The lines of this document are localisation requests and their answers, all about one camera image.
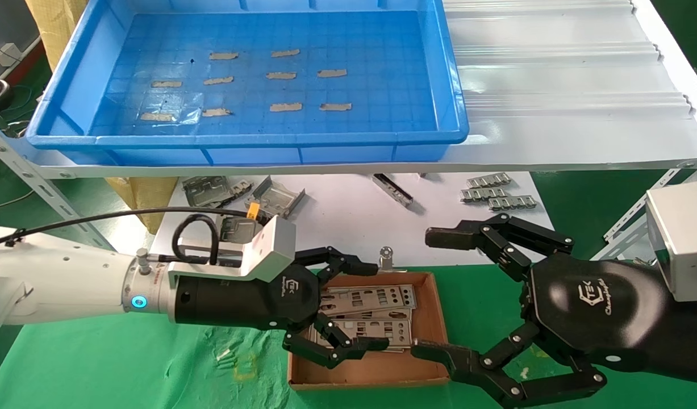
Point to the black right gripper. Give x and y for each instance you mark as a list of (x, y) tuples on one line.
[(598, 312)]

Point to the silver binder clip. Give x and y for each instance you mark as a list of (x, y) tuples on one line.
[(386, 255)]

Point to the white slotted steel shelf leg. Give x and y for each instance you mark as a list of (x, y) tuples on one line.
[(632, 218), (41, 187)]

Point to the dark metal rail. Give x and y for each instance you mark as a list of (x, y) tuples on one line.
[(393, 190)]

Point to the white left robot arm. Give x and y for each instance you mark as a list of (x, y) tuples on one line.
[(58, 278)]

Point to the white lower board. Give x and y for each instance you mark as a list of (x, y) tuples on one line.
[(348, 227)]

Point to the silver connector strip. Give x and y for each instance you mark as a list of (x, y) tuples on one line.
[(489, 180), (483, 195), (513, 203)]

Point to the blue plastic tray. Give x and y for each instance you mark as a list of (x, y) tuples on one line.
[(382, 57)]

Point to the clear plastic film patch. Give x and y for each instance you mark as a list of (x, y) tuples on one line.
[(180, 102)]

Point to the shallow cardboard box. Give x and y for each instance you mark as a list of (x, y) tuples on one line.
[(382, 369)]

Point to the grey folded metal bracket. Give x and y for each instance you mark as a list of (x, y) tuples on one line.
[(203, 193)]

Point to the green table cloth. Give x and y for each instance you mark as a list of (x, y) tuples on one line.
[(126, 363)]

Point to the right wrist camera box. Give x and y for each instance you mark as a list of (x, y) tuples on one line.
[(683, 238)]

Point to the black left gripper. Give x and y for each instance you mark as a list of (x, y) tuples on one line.
[(246, 298)]

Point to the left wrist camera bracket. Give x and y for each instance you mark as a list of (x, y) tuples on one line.
[(274, 244)]

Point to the grey stamped metal plate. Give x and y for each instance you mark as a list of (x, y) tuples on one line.
[(237, 230)]

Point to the white power adapter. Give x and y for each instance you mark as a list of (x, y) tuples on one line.
[(7, 54)]

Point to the small grey metal clip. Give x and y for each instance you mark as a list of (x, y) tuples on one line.
[(241, 186)]

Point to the grey metal tray part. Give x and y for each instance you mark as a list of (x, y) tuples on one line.
[(280, 199)]

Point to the brown tape strip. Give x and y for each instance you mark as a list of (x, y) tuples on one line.
[(166, 84), (216, 112), (335, 107), (285, 107), (280, 75), (223, 56), (156, 117), (286, 53), (331, 73), (218, 80)]

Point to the yellow woven sack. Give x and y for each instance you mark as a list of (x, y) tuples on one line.
[(149, 199)]

